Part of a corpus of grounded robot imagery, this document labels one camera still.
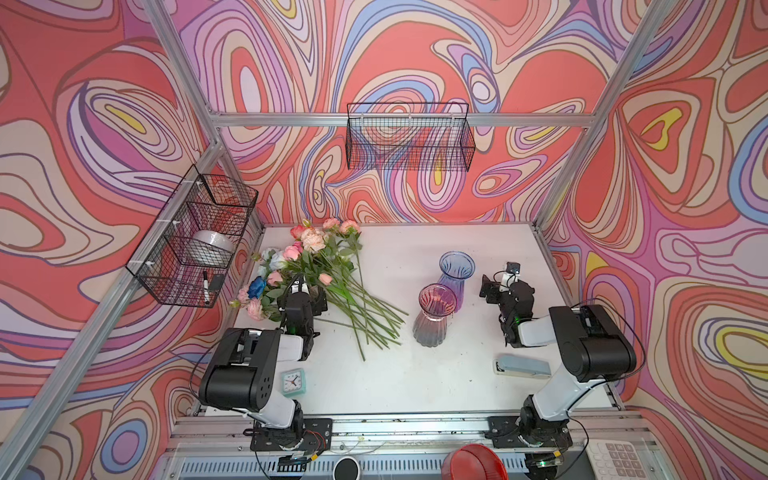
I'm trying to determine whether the black marker pen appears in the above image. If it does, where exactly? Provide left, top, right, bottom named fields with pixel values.
left=202, top=271, right=211, bottom=306

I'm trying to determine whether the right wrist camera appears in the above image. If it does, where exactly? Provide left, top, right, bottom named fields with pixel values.
left=501, top=262, right=521, bottom=288

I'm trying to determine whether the white tape roll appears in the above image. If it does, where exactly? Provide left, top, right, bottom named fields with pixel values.
left=192, top=230, right=235, bottom=254

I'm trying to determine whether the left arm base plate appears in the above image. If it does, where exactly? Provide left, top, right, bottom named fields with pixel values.
left=249, top=417, right=333, bottom=454

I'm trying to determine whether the red emergency stop button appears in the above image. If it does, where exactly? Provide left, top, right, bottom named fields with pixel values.
left=441, top=444, right=508, bottom=480

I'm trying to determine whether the pink glass vase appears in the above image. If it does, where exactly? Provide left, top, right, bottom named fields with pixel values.
left=412, top=283, right=457, bottom=348

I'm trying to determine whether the white calculator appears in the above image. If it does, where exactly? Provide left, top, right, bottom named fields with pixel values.
left=586, top=439, right=650, bottom=480

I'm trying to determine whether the black wire basket back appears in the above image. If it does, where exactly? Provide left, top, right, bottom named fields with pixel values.
left=345, top=101, right=476, bottom=172

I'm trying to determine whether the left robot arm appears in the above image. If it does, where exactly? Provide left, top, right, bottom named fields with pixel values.
left=197, top=290, right=332, bottom=453

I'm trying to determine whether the small teal alarm clock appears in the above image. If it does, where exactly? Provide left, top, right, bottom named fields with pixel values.
left=279, top=368, right=307, bottom=398

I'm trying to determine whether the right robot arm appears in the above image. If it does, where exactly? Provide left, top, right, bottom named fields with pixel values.
left=479, top=276, right=637, bottom=449

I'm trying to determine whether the black wire basket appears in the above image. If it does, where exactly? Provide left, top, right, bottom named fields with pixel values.
left=345, top=101, right=476, bottom=172
left=126, top=166, right=258, bottom=308

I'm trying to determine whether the blue rose stem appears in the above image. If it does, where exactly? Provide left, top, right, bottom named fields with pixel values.
left=246, top=276, right=267, bottom=300

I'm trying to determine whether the blue purple glass vase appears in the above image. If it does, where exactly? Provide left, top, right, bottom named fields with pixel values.
left=438, top=251, right=476, bottom=312

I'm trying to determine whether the black wire basket left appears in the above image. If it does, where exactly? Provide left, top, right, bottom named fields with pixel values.
left=126, top=166, right=258, bottom=308

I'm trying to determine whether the pile of artificial flowers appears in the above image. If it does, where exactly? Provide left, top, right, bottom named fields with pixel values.
left=229, top=218, right=407, bottom=353

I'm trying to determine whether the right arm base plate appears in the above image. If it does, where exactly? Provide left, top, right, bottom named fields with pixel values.
left=484, top=416, right=573, bottom=450

